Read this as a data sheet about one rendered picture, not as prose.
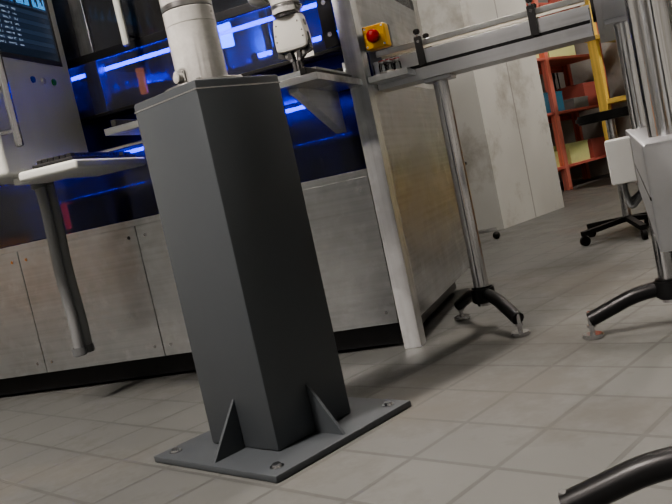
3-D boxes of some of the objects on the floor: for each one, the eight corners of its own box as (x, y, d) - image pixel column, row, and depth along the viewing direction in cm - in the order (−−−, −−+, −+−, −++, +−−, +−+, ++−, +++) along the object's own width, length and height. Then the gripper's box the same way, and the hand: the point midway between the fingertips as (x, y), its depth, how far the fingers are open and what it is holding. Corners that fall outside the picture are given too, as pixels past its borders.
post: (409, 344, 262) (273, -306, 244) (426, 341, 260) (290, -314, 242) (404, 349, 256) (264, -317, 238) (422, 347, 254) (282, -325, 236)
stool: (702, 218, 403) (681, 94, 397) (668, 237, 365) (644, 101, 360) (602, 230, 439) (581, 117, 434) (562, 249, 402) (538, 125, 396)
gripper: (258, 18, 226) (272, 81, 228) (305, 3, 221) (319, 68, 223) (269, 21, 233) (282, 82, 235) (314, 7, 228) (328, 69, 230)
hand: (298, 68), depth 229 cm, fingers closed
